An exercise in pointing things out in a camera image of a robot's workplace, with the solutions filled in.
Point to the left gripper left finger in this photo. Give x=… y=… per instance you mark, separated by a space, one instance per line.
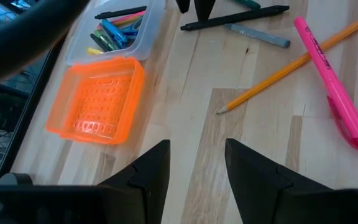
x=154 y=174

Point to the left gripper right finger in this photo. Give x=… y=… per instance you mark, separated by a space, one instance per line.
x=259 y=186

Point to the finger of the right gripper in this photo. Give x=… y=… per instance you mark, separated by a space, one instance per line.
x=182 y=5
x=204 y=9

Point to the black pen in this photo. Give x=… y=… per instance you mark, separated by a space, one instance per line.
x=120 y=13
x=228 y=19

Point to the dark green marker white print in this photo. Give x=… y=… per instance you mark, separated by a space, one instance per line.
x=249 y=3

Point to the pink highlighter marker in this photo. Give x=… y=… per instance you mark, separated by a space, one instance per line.
x=132 y=17

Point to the clear plastic supply box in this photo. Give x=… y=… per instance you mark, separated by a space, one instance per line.
x=148 y=46

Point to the light grey marker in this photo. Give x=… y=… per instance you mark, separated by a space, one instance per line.
x=259 y=35

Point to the blue pen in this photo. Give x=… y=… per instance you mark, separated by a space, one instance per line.
x=115 y=32

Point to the light green pen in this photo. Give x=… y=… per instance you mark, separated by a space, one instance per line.
x=102 y=39

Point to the orange plastic tray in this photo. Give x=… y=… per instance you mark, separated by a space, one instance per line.
x=104 y=102

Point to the dark green pen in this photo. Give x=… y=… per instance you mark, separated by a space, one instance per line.
x=97 y=42

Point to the yellow highlighter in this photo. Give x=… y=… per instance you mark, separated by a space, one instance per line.
x=93 y=51

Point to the orange pencil blue eraser cap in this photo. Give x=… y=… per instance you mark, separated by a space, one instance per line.
x=291 y=63

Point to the pink highlighter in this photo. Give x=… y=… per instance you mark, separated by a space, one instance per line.
x=331 y=84

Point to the black device green light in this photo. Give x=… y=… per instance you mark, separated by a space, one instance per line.
x=8 y=105

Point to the black table frame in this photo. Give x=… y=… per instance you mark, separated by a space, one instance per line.
x=28 y=113

